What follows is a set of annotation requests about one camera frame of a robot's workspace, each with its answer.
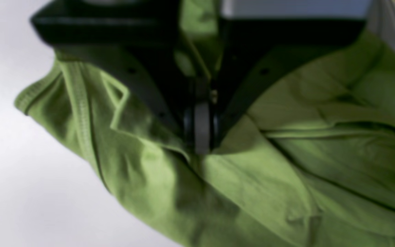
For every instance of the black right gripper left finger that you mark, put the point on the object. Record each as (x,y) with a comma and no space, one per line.
(134,42)

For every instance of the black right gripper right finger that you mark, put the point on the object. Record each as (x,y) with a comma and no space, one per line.
(259,52)

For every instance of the green T-shirt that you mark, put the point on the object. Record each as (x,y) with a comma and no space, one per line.
(311,164)

